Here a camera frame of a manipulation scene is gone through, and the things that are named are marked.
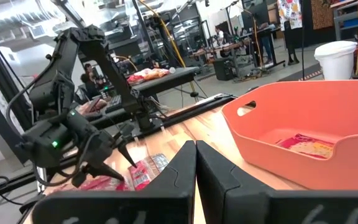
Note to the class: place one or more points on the person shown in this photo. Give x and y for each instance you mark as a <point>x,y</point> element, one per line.
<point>89,81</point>
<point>289,12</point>
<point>220,35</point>

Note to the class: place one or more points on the black rig frame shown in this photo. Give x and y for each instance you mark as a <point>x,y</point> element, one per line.
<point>8,93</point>

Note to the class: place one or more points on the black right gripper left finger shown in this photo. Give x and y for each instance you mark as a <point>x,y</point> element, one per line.
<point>120,208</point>

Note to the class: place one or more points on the black desk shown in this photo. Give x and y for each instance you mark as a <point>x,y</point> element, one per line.
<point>166,82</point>

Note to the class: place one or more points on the black speaker box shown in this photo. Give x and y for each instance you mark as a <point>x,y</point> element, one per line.
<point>224,70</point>

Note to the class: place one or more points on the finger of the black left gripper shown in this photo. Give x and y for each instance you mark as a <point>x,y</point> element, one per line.
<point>104,172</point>
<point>126,155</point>

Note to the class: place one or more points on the black mat striped edge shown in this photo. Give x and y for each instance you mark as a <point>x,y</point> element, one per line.
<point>303,74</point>

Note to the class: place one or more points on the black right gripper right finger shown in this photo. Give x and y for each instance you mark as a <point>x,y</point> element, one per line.
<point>291,208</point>

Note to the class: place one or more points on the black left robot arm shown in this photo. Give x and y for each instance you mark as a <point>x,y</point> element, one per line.
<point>110,71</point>

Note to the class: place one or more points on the black workbench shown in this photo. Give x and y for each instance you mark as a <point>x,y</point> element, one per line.
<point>244,43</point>

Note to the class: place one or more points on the white plastic bucket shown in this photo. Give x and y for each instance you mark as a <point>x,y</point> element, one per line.
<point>336,62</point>

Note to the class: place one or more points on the black keyboard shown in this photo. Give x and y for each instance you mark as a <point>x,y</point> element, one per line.
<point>113,104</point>

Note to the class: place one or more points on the orange plastic basket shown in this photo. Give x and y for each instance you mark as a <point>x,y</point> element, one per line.
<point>291,109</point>

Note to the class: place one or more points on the brown patterned board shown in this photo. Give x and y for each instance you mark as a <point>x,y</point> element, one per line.
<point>322,14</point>

